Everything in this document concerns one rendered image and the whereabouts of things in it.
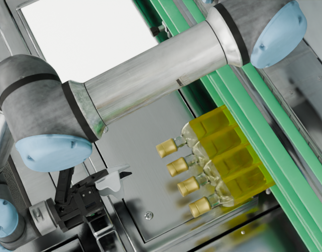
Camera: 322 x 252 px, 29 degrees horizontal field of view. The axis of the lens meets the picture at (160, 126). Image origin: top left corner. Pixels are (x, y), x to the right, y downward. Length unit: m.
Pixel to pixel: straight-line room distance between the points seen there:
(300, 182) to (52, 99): 0.57
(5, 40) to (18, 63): 0.86
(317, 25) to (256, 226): 0.53
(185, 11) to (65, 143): 0.77
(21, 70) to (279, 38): 0.44
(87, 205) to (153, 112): 0.38
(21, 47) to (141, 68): 0.93
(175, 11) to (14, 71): 0.70
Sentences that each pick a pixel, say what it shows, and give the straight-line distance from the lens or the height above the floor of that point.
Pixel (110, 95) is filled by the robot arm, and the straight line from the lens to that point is 1.05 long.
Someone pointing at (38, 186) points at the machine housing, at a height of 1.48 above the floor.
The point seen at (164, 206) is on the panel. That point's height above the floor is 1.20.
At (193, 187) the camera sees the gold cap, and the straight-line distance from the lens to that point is 1.48.
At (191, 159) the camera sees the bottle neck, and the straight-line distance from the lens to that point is 1.51.
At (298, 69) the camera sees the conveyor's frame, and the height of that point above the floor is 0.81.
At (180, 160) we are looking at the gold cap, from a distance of 1.51.
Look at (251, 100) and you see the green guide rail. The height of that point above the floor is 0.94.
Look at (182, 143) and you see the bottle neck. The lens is 1.53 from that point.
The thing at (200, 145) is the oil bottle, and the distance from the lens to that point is 1.51.
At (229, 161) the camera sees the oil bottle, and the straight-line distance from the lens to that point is 1.49.
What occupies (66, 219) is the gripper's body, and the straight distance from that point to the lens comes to 1.50.
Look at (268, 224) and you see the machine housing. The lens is 1.64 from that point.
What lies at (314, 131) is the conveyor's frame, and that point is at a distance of 1.39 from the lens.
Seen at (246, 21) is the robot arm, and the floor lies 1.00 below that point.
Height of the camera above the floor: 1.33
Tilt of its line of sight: 8 degrees down
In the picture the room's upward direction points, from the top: 116 degrees counter-clockwise
